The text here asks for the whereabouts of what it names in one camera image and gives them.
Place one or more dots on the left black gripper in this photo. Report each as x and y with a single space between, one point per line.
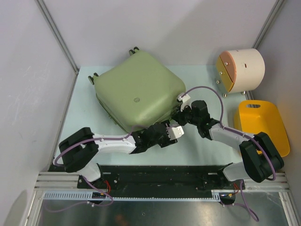
167 141

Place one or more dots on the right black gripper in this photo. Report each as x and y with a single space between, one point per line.
178 116

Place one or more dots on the green hard-shell suitcase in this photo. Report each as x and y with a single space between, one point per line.
139 91

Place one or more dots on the yellow plastic basket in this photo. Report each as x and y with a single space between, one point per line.
254 116

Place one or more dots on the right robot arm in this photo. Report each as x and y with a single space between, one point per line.
260 158

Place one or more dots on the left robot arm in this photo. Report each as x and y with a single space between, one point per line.
78 151

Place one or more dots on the white cylindrical container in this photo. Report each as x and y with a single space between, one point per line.
239 71

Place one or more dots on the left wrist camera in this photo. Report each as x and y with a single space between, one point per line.
175 132

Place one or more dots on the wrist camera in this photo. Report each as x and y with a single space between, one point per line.
175 132
184 100

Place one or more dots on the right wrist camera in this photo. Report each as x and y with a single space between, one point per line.
184 100

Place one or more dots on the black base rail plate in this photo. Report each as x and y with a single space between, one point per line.
161 181

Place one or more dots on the white slotted cable duct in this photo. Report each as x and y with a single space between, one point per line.
150 197

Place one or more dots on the right corner aluminium post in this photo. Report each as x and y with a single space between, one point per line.
273 15

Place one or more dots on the corner aluminium post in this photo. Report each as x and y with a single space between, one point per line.
57 34
273 15

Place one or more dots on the left corner aluminium post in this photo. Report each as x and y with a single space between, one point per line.
57 34

